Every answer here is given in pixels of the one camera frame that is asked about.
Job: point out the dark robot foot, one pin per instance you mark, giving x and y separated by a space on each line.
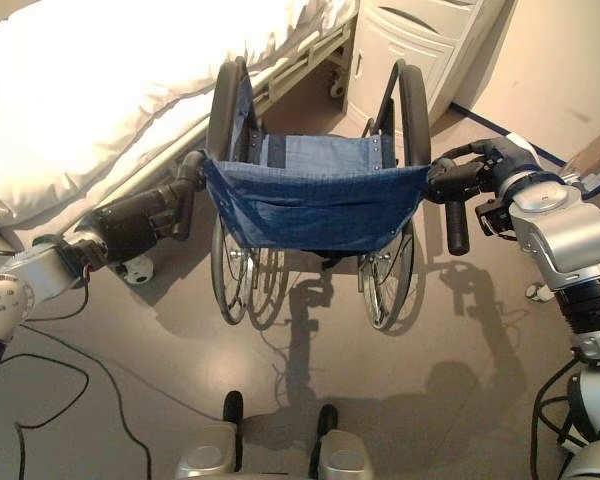
328 419
233 410

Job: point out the white hospital bed frame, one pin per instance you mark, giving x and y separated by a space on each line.
300 57

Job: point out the dark right robot foot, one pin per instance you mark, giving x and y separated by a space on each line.
328 419

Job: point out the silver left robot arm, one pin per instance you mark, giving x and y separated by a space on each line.
25 280

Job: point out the silver robot leg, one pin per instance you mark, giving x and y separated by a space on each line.
342 457
207 457

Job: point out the blue fabric wheelchair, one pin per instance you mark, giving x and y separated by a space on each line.
305 200

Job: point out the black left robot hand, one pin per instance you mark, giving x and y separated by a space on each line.
135 222

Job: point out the white bedside cabinet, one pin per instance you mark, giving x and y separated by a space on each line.
410 45

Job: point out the dark left robot foot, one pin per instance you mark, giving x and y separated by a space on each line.
233 410

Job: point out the silver right robot leg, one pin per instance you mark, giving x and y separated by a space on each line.
342 457

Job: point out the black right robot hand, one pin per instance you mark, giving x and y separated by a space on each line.
485 165

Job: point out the white bed duvet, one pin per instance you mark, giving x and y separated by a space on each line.
90 85

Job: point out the silver left robot leg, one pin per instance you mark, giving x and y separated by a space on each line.
207 457

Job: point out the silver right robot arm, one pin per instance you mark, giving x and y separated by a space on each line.
565 240

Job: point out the small white caster wheel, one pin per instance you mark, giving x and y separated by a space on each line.
538 292

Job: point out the white bed caster wheel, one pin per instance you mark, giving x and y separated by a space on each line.
337 86
139 271

